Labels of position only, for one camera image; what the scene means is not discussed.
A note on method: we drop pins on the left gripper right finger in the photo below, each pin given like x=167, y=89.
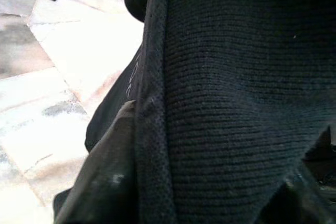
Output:
x=309, y=203

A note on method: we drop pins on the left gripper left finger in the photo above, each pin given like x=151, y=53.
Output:
x=105, y=176

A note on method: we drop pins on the plain black polo shirt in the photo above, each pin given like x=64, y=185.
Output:
x=236, y=77

